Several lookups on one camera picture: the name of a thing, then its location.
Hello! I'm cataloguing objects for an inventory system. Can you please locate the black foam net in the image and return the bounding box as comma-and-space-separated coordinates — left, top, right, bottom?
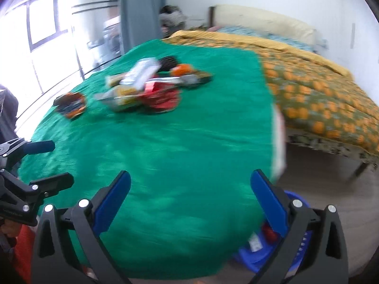
158, 56, 180, 72

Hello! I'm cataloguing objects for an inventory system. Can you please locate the blue patterned pillow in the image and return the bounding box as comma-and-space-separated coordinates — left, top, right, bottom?
219, 26, 314, 52

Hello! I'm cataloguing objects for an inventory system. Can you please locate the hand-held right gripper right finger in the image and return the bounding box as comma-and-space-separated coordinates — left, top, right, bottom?
250, 169, 350, 284

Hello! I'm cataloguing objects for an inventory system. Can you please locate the blue plastic bin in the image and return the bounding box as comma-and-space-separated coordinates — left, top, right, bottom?
232, 189, 314, 275

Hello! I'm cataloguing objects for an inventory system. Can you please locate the cream snack wrapper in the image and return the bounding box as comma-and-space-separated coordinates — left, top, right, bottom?
120, 58, 162, 88

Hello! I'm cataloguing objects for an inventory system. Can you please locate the small yellow packet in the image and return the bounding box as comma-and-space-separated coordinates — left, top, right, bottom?
106, 74, 125, 87

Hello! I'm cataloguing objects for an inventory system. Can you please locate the orange floral quilt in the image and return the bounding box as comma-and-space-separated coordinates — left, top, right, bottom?
161, 30, 379, 162

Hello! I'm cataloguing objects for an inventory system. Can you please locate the cream pillow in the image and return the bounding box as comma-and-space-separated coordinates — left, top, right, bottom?
213, 4, 317, 46

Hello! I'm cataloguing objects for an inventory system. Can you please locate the glass sliding door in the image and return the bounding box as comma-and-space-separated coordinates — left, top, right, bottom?
71, 0, 122, 79

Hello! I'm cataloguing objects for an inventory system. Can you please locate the green patterned cloth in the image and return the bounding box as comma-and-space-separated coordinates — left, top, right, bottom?
16, 38, 288, 280

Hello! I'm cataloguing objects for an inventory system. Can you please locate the orange and black packet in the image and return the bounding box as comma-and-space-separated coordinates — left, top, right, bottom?
53, 92, 87, 120

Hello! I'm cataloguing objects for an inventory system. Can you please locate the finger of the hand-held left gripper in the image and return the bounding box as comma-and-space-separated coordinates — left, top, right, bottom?
0, 138, 56, 169
0, 170, 74, 210

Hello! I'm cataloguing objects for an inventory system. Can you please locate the grey curtain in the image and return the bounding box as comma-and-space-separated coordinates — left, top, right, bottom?
120, 0, 166, 57

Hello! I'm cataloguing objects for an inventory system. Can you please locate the pile of clothes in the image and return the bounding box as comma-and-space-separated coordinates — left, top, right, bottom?
159, 5, 187, 34

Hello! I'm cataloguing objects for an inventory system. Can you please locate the white paper scrap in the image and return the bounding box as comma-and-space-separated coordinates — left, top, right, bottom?
248, 234, 265, 250

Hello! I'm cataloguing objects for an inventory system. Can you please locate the yellow snack wrapper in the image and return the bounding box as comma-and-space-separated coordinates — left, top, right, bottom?
95, 84, 143, 111

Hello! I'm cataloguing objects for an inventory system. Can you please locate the dark cloth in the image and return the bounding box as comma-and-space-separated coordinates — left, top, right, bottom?
0, 85, 19, 138

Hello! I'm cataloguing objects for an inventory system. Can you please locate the silver wrapper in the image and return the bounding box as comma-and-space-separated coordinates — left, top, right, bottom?
145, 75, 184, 85

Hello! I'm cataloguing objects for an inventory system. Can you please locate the white wardrobe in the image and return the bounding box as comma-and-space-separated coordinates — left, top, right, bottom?
334, 0, 379, 95

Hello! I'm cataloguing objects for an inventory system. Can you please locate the small red packet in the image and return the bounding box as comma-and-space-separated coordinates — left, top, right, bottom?
263, 223, 279, 241

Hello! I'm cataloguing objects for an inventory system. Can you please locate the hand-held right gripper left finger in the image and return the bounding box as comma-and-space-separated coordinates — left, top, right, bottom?
31, 170, 132, 284

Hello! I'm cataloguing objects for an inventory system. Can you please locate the window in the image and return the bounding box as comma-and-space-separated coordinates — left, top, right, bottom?
0, 0, 73, 54

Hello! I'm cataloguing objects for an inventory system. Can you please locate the washing machine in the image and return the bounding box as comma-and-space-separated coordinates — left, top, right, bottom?
102, 19, 122, 60

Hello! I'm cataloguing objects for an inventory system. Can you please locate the bed base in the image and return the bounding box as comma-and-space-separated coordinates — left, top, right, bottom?
286, 127, 379, 181

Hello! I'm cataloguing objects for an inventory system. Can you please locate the red snack wrapper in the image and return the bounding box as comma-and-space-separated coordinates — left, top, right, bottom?
139, 81, 181, 113

